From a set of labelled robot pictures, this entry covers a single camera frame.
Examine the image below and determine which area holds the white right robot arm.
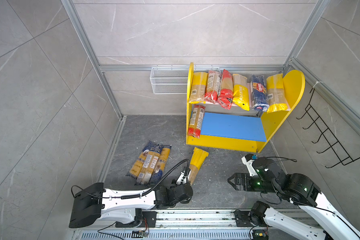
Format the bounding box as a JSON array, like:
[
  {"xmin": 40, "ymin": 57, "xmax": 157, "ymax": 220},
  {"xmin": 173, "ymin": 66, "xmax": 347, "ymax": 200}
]
[{"xmin": 228, "ymin": 167, "xmax": 360, "ymax": 240}]

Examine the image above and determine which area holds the long yellow spaghetti bag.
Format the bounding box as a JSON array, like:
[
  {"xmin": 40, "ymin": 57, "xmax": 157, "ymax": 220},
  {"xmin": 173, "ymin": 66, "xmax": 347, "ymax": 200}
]
[{"xmin": 267, "ymin": 74, "xmax": 290, "ymax": 113}]

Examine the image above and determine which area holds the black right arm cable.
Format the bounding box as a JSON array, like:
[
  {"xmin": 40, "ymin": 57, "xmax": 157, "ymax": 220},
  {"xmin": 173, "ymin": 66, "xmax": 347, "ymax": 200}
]
[{"xmin": 257, "ymin": 155, "xmax": 360, "ymax": 240}]

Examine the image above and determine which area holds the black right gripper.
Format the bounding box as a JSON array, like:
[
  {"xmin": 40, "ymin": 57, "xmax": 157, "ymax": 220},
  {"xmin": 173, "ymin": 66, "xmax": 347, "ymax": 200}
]
[{"xmin": 226, "ymin": 171, "xmax": 278, "ymax": 194}]

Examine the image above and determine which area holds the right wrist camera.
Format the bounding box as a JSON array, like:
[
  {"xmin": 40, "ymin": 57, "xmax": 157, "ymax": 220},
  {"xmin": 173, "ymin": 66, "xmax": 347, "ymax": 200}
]
[{"xmin": 242, "ymin": 154, "xmax": 258, "ymax": 177}]

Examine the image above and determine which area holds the red clear spaghetti bag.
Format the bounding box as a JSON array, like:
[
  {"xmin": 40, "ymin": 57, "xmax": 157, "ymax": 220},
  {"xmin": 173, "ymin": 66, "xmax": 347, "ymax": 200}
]
[{"xmin": 188, "ymin": 105, "xmax": 205, "ymax": 139}]

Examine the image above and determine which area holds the yellow topped spaghetti bag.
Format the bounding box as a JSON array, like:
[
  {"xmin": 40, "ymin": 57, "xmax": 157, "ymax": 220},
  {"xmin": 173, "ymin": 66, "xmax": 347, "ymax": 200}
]
[{"xmin": 189, "ymin": 72, "xmax": 208, "ymax": 104}]

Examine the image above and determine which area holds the blue clear spaghetti bag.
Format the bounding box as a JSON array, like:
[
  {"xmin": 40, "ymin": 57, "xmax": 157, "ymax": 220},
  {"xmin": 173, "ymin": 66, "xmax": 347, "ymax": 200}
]
[{"xmin": 136, "ymin": 144, "xmax": 163, "ymax": 186}]

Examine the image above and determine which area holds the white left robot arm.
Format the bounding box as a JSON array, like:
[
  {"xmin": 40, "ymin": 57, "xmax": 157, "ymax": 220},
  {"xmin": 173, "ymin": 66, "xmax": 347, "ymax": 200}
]
[{"xmin": 69, "ymin": 183, "xmax": 193, "ymax": 229}]

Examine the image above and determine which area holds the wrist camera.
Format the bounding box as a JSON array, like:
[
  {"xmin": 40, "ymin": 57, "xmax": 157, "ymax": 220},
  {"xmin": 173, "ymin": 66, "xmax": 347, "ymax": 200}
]
[
  {"xmin": 242, "ymin": 154, "xmax": 258, "ymax": 177},
  {"xmin": 176, "ymin": 168, "xmax": 191, "ymax": 185}
]

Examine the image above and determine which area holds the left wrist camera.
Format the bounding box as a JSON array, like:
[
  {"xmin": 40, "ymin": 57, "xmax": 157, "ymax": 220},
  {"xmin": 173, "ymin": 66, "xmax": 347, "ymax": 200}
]
[{"xmin": 176, "ymin": 168, "xmax": 191, "ymax": 185}]

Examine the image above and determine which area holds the blue Barilla spaghetti box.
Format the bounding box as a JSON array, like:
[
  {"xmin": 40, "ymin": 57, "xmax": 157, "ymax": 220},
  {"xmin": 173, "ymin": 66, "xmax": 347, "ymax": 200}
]
[{"xmin": 251, "ymin": 75, "xmax": 269, "ymax": 112}]

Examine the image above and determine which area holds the blue Ankara spaghetti bag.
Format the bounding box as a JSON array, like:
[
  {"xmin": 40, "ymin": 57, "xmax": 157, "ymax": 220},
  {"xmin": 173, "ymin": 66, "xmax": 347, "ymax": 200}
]
[{"xmin": 127, "ymin": 141, "xmax": 158, "ymax": 179}]

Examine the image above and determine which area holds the black wire hook rack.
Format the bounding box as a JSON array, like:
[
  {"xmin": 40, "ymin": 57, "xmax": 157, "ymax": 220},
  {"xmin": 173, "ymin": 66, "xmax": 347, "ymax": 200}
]
[{"xmin": 296, "ymin": 88, "xmax": 360, "ymax": 169}]

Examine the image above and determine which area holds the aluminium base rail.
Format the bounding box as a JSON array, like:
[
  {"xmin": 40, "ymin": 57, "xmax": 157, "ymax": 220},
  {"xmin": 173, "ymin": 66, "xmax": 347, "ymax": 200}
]
[{"xmin": 68, "ymin": 208, "xmax": 319, "ymax": 240}]

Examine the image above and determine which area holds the yellow Pastatime spaghetti bag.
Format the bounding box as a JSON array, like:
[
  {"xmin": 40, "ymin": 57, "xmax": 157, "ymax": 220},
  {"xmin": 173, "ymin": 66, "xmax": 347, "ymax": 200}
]
[{"xmin": 233, "ymin": 74, "xmax": 250, "ymax": 111}]

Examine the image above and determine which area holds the black corrugated cable conduit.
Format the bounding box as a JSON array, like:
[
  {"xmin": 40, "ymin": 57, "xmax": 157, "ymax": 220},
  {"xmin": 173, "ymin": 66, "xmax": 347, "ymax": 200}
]
[{"xmin": 119, "ymin": 158, "xmax": 191, "ymax": 200}]

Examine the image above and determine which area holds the red labelled spaghetti bag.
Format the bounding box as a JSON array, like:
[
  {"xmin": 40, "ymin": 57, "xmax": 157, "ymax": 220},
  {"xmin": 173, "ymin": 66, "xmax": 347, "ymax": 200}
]
[{"xmin": 204, "ymin": 70, "xmax": 222, "ymax": 104}]

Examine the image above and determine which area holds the short yellow spaghetti bag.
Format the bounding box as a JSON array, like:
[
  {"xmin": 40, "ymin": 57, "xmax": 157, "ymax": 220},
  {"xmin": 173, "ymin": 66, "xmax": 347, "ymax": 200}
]
[{"xmin": 189, "ymin": 147, "xmax": 209, "ymax": 185}]

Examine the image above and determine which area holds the yellow shelf with coloured boards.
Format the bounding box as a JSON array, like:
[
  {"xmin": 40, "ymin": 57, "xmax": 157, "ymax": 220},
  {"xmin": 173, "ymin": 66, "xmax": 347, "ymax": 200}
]
[{"xmin": 186, "ymin": 70, "xmax": 306, "ymax": 153}]

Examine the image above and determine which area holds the white wire mesh basket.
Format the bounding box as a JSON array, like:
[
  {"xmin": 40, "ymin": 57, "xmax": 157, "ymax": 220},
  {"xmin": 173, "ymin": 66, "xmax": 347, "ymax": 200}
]
[{"xmin": 150, "ymin": 64, "xmax": 222, "ymax": 95}]

